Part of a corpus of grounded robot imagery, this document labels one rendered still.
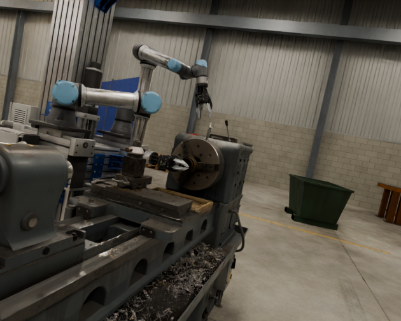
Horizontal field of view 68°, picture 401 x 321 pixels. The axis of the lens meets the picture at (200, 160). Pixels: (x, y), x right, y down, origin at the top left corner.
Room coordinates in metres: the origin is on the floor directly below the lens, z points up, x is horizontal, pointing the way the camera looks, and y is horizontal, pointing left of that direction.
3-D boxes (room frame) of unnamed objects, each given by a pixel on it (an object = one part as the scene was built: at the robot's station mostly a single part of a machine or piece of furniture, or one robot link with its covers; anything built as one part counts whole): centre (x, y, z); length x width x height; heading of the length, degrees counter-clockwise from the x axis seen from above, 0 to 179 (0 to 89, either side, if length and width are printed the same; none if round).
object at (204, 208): (1.57, 0.10, 0.89); 0.36 x 0.30 x 0.04; 72
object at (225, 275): (2.11, -0.35, 0.41); 0.34 x 0.17 x 0.82; 162
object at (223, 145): (2.20, -0.09, 1.06); 0.59 x 0.48 x 0.39; 162
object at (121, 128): (2.06, 0.58, 1.21); 0.15 x 0.15 x 0.10
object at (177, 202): (1.25, 0.22, 0.95); 0.43 x 0.17 x 0.05; 72
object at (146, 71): (2.18, 0.51, 1.54); 0.15 x 0.12 x 0.55; 149
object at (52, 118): (1.61, 0.78, 1.21); 0.15 x 0.15 x 0.10
